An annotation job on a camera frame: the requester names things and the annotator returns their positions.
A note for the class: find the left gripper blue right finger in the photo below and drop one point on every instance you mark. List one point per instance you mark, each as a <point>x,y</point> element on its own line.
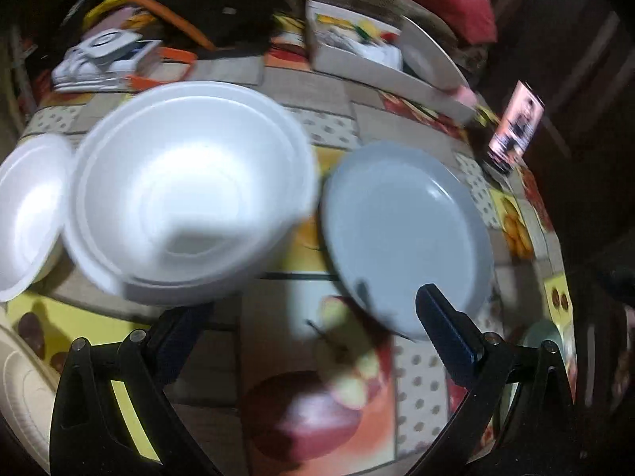
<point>458,342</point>

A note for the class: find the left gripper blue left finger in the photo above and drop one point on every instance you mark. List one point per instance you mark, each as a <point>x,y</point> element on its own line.
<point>171,340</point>

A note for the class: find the large white foam bowl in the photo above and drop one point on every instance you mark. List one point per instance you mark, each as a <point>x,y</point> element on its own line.
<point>186,192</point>

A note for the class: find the light grey round plate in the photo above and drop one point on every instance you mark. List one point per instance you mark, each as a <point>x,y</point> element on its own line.
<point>394,219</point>

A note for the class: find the beige round plate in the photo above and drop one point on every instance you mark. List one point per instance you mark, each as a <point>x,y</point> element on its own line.
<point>27,397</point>

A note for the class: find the smartphone on stand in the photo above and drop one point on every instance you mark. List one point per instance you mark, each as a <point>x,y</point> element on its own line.
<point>515,129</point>

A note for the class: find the white foam bowl in tray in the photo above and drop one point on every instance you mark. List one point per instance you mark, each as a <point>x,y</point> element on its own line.
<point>427,59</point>

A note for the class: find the white device with cables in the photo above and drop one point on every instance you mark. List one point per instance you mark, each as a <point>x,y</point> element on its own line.
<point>107,61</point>

